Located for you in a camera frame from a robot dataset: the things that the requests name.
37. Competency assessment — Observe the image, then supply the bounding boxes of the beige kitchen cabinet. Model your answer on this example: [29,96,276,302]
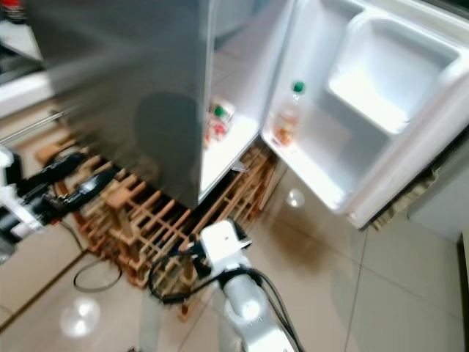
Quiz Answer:
[0,22,74,147]

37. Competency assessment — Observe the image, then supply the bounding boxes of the grey mini fridge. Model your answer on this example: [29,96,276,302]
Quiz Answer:
[23,0,294,211]

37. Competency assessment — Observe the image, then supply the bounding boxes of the long metal cabinet handle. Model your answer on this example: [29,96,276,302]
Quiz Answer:
[4,110,75,144]

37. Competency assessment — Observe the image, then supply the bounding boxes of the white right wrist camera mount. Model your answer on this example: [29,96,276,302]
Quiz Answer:
[199,220,254,276]

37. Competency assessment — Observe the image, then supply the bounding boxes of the black ring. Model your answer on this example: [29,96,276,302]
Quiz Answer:
[73,260,122,293]

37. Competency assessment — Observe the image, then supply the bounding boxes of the wooden slatted rack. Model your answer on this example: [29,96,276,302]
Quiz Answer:
[37,139,281,318]

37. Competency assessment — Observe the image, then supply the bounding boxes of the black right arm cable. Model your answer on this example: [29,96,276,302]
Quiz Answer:
[147,246,301,352]

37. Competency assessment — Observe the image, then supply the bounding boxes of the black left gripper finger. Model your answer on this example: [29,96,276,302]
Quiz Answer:
[77,169,119,210]
[38,152,86,178]

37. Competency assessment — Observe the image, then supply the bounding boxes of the green red snack pouch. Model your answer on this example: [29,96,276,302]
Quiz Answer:
[204,103,236,147]

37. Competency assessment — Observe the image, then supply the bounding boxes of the clear bottle green cap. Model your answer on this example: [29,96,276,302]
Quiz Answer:
[272,81,308,148]

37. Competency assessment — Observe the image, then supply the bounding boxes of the white fridge door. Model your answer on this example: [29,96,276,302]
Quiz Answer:
[260,0,469,230]

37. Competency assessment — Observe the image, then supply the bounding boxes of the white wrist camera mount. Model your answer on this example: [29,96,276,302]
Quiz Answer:
[0,147,24,221]
[199,220,254,276]

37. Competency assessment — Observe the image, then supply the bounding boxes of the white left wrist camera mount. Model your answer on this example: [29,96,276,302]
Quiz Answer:
[0,147,24,221]

